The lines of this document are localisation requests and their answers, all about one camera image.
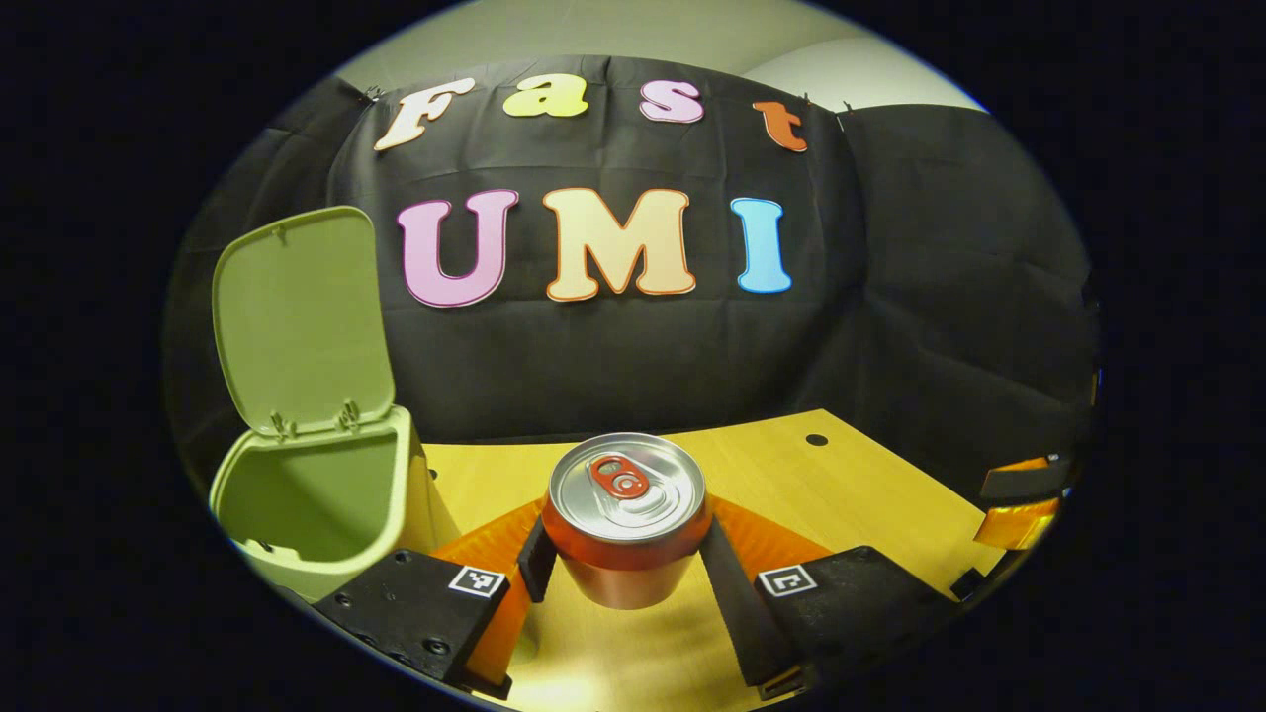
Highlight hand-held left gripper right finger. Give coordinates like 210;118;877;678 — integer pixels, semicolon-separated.
695;494;962;701

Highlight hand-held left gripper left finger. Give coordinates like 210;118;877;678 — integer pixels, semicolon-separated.
310;497;560;701

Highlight orange pop can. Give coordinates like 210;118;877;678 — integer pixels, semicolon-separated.
540;432;714;610

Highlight green desktop garbage bin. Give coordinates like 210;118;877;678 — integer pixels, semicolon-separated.
209;206;461;604

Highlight wooden desktop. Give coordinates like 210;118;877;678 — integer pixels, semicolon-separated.
420;408;1008;712

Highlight black backdrop cloth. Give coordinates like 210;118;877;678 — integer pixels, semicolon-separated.
163;54;1101;495

